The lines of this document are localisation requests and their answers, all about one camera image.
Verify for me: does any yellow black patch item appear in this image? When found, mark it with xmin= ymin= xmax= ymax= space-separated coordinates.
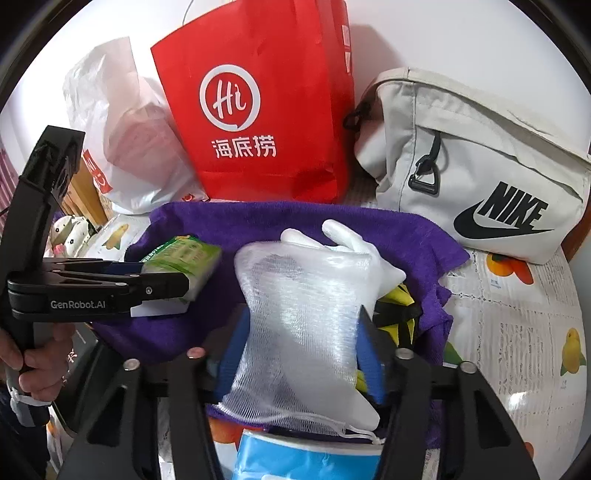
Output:
xmin=355 ymin=284 xmax=423 ymax=393

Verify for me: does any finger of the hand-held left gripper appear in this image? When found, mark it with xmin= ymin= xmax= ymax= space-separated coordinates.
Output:
xmin=115 ymin=272 xmax=195 ymax=306
xmin=44 ymin=257 xmax=145 ymax=278

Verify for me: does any fruit print tablecloth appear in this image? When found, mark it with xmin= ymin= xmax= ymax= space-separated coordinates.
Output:
xmin=46 ymin=212 xmax=591 ymax=480

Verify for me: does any red paper bag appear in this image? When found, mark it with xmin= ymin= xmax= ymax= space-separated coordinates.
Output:
xmin=150 ymin=0 xmax=356 ymax=204

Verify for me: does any beige shoulder bag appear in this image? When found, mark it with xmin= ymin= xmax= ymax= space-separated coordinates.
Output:
xmin=344 ymin=67 xmax=591 ymax=265

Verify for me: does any purple towel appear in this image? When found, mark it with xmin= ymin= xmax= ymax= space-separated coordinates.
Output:
xmin=92 ymin=200 xmax=472 ymax=448

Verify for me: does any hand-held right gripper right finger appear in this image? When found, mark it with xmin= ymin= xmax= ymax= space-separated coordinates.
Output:
xmin=358 ymin=307 xmax=541 ymax=480

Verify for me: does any brown wooden frame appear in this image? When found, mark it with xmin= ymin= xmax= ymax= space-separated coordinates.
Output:
xmin=566 ymin=217 xmax=591 ymax=266

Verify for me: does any white spotted plush toy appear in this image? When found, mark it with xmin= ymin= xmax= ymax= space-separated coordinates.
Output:
xmin=48 ymin=215 xmax=100 ymax=257

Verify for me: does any blue tissue pack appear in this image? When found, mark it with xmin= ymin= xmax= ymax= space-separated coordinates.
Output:
xmin=231 ymin=431 xmax=384 ymax=480

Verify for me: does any brown cardboard box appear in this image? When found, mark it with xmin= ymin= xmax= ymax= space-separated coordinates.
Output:
xmin=60 ymin=175 xmax=114 ymax=227

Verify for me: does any person's left hand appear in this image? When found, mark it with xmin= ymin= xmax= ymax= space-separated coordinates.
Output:
xmin=0 ymin=320 xmax=77 ymax=408

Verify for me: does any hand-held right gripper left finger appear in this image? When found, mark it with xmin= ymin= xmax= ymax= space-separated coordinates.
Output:
xmin=60 ymin=318 xmax=252 ymax=480

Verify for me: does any green tissue pack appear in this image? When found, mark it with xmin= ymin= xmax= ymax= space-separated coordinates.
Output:
xmin=130 ymin=234 xmax=223 ymax=318

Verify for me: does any white cotton glove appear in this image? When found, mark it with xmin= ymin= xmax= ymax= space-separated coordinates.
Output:
xmin=281 ymin=219 xmax=407 ymax=296

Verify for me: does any white mesh pouch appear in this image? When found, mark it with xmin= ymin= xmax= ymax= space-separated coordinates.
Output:
xmin=217 ymin=240 xmax=386 ymax=446

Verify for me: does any white plastic shopping bag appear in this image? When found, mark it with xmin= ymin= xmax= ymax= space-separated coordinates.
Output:
xmin=62 ymin=37 xmax=208 ymax=215

